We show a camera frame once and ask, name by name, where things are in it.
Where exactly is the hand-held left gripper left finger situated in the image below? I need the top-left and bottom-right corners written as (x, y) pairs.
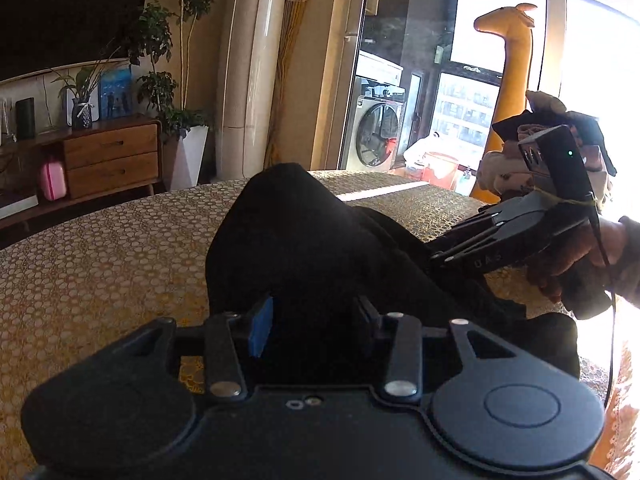
top-left (132, 296), bottom-right (275, 403)

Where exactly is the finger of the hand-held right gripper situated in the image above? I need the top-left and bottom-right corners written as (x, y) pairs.
top-left (447, 192), bottom-right (543, 241)
top-left (429, 227), bottom-right (506, 261)

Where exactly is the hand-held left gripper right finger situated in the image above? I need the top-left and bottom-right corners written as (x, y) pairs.
top-left (352, 295), bottom-right (518, 403)

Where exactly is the black sweater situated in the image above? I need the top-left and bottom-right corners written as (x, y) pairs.
top-left (205, 162), bottom-right (581, 386)

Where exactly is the person's right forearm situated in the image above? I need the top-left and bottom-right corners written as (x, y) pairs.
top-left (612, 215), bottom-right (640, 311)

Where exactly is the stack of folded clothes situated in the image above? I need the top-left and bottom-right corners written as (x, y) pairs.
top-left (475, 90), bottom-right (618, 208)

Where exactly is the person's right hand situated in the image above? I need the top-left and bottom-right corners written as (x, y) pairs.
top-left (527, 217), bottom-right (626, 306)

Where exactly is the orange bucket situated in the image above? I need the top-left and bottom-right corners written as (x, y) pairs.
top-left (422, 152), bottom-right (460, 191)

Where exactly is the white plastic bag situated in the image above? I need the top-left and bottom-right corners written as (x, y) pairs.
top-left (402, 132), bottom-right (443, 166)

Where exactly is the orange giraffe statue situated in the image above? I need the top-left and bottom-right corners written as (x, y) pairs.
top-left (470, 2), bottom-right (538, 206)

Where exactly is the washing machine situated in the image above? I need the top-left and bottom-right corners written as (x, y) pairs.
top-left (352, 50), bottom-right (406, 168)

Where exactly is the tall potted tree white planter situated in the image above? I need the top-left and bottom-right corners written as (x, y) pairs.
top-left (125, 0), bottom-right (223, 191)

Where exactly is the wooden television stand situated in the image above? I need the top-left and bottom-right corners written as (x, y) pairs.
top-left (0, 112), bottom-right (163, 233)

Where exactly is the glass balcony door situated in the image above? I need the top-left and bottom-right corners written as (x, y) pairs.
top-left (320, 0), bottom-right (571, 181)

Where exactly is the yellow curtain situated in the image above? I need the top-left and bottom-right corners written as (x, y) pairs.
top-left (262, 0), bottom-right (323, 171)

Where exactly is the small pink suitcase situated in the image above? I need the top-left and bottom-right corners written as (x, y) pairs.
top-left (40, 156), bottom-right (67, 202)

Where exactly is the cream standing air conditioner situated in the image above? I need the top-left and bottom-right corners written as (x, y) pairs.
top-left (215, 0), bottom-right (291, 183)

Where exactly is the white flat box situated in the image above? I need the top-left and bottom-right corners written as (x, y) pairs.
top-left (0, 192), bottom-right (40, 221)

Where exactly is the blue family picture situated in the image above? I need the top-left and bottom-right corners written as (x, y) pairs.
top-left (98, 67), bottom-right (134, 121)

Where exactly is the green plant in patterned vase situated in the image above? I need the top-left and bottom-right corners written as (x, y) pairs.
top-left (50, 45), bottom-right (131, 130)

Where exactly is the black cylinder speaker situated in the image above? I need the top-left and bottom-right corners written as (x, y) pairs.
top-left (15, 97), bottom-right (37, 140)

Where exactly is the white upright device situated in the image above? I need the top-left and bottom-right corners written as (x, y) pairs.
top-left (0, 97), bottom-right (16, 146)

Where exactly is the black flat television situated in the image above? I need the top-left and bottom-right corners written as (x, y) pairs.
top-left (0, 0), bottom-right (153, 83)

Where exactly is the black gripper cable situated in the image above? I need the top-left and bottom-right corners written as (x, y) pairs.
top-left (590, 195), bottom-right (620, 406)

